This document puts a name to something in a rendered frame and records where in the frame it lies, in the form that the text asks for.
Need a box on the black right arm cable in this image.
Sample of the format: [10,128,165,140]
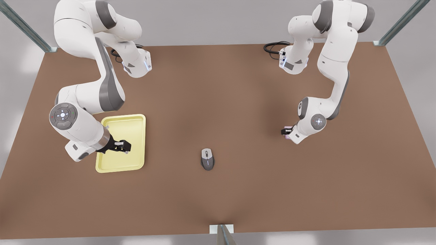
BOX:
[110,44,144,64]

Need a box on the grey computer mouse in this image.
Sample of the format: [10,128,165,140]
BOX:
[201,148,215,171]

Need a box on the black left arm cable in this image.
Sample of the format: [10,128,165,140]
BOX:
[263,41,292,60]

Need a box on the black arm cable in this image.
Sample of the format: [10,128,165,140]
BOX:
[263,41,292,60]
[110,44,144,64]

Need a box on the yellow plastic tray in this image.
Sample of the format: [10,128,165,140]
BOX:
[95,114,146,173]

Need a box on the silver frame post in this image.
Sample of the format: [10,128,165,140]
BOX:
[373,0,431,47]
[0,0,58,53]
[209,224,238,245]

